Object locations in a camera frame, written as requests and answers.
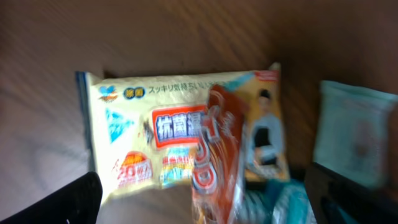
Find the teal wet wipes pack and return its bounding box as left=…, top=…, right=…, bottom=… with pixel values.
left=313, top=80, right=397, bottom=189

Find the blue mouthwash bottle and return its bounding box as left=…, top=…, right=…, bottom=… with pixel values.
left=237, top=179, right=317, bottom=224

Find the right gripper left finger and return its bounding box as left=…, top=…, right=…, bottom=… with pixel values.
left=1, top=171, right=103, bottom=224

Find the brown Top chocolate bar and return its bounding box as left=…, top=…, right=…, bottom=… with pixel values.
left=192, top=85, right=246, bottom=223

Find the yellow snack bag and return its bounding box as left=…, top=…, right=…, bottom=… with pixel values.
left=76, top=62, right=290, bottom=200

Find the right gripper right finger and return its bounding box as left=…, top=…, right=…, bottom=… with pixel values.
left=304, top=163, right=397, bottom=224

